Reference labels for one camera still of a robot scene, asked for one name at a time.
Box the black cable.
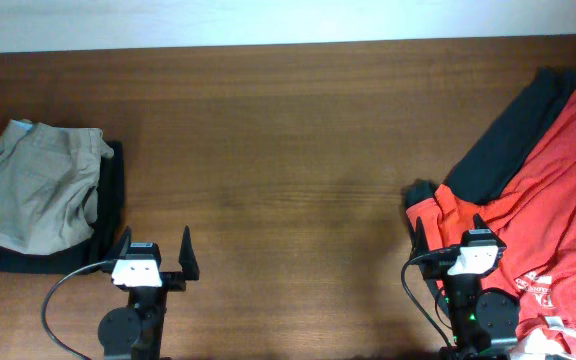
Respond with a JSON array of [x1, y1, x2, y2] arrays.
[[400, 247, 462, 354], [41, 259, 118, 360]]

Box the left black cable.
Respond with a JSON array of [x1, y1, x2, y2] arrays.
[[41, 259, 118, 360]]

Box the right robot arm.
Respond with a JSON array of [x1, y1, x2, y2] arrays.
[[409, 215, 520, 359]]

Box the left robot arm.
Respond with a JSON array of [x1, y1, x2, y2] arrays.
[[98, 228, 200, 360]]

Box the white garment right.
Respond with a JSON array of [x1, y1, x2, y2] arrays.
[[510, 329, 576, 360]]

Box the folded khaki trousers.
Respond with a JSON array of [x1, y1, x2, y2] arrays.
[[0, 120, 114, 255]]

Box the red t-shirt white print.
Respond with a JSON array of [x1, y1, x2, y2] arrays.
[[406, 89, 576, 354]]

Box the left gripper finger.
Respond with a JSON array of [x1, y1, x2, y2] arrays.
[[105, 227, 132, 260], [178, 226, 200, 281]]

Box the black garment right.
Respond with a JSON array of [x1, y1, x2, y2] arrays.
[[404, 67, 576, 211]]

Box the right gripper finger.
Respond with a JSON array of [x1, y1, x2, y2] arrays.
[[412, 217, 429, 258], [472, 214, 507, 250]]

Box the right black cable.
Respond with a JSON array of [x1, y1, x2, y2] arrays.
[[400, 247, 462, 354]]

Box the folded black garment left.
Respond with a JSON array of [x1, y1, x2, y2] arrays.
[[0, 141, 125, 274]]

